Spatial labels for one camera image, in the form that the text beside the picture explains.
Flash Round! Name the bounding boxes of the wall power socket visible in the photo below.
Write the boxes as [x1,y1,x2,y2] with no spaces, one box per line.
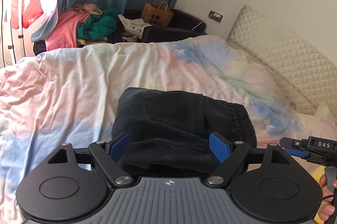
[208,10,223,23]

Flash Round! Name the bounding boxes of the cream quilted headboard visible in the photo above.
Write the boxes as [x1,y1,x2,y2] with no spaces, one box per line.
[227,5,336,117]

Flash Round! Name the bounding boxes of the brown paper bag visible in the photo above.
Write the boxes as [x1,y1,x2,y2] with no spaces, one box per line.
[141,0,174,27]

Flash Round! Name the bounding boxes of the black armchair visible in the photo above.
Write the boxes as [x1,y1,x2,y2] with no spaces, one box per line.
[107,9,206,44]

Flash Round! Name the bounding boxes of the black pants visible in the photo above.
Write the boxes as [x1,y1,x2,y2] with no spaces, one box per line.
[111,88,257,179]

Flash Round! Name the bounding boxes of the red bag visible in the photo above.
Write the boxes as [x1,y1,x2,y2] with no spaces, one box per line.
[11,0,43,30]

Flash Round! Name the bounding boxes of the white garment on chair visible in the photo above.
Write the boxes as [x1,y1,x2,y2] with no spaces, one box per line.
[118,14,152,39]

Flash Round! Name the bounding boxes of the green garment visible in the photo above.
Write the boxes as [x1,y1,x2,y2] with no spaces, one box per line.
[76,9,118,41]

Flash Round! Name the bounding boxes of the person's right hand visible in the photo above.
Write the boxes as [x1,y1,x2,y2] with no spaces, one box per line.
[314,166,335,223]

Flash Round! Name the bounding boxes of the pastel tie-dye duvet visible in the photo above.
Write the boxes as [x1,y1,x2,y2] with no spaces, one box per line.
[1,35,336,223]

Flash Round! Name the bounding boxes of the pink garment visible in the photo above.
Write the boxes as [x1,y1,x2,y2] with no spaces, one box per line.
[45,10,90,51]

